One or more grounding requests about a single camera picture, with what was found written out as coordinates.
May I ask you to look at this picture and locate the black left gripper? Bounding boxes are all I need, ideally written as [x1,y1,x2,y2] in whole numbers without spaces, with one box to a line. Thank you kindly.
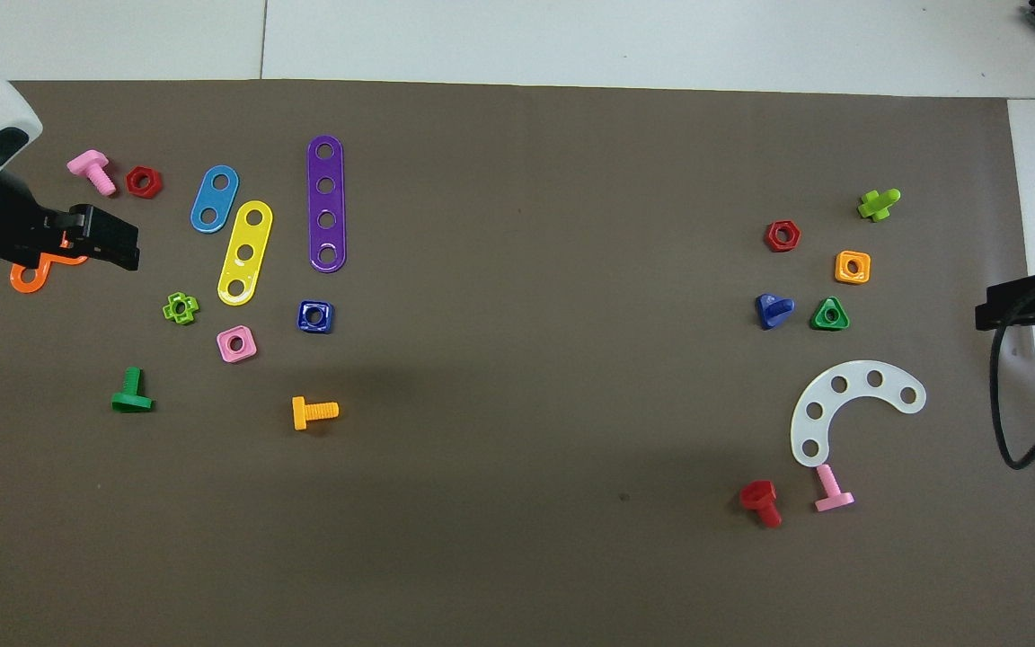
[0,169,141,272]

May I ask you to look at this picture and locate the blue square plastic nut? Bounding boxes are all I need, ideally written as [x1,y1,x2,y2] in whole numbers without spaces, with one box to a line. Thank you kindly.
[296,299,336,336]

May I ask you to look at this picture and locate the blue triangle-head plastic screw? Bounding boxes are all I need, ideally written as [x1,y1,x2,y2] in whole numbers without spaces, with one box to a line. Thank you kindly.
[754,292,796,332]

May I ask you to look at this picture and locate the pink plastic toy screw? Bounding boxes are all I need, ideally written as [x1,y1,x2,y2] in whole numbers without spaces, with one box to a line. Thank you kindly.
[66,149,118,198]
[813,463,856,514]

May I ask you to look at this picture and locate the green plastic toy screw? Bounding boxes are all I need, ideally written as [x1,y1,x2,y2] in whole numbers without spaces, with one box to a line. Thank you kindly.
[111,366,155,415]

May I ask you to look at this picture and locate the pink square plastic nut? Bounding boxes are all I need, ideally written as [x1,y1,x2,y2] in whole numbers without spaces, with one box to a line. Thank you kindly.
[216,324,260,365]

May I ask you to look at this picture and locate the lime cross-head plastic screw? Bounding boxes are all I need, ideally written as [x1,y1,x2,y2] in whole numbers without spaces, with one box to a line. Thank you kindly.
[856,187,903,223]

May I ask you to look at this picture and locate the orange square plastic nut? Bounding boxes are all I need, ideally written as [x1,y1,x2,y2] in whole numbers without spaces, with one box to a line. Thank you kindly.
[833,250,872,286]

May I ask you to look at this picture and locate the green triangular plastic nut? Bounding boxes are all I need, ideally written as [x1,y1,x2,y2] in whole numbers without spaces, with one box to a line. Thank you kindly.
[809,296,852,332]

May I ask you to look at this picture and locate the yellow plastic toy screw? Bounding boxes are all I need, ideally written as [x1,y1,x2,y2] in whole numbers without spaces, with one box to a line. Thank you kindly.
[291,395,341,432]

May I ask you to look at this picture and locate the red hex-head plastic screw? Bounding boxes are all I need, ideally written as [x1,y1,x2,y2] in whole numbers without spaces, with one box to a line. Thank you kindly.
[739,479,784,530]

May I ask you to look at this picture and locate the orange heart-shaped plastic plate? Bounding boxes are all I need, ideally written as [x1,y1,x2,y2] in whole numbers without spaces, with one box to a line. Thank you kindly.
[9,252,89,296]

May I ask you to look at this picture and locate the blue two-hole plastic plate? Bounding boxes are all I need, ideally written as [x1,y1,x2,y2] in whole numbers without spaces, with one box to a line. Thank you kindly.
[190,164,241,235]

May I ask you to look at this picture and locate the yellow three-hole plastic plate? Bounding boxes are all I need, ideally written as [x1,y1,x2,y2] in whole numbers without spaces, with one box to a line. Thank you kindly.
[217,199,275,307]

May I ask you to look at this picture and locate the white curved five-hole plate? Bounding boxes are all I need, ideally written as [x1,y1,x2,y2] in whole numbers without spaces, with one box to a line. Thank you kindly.
[789,359,928,469]

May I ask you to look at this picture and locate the purple four-hole plastic plate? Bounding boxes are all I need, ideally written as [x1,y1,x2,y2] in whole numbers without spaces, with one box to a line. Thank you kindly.
[305,134,349,274]

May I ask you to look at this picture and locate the brown table mat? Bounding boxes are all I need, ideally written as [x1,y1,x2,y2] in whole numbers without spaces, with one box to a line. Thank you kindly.
[0,79,1035,647]

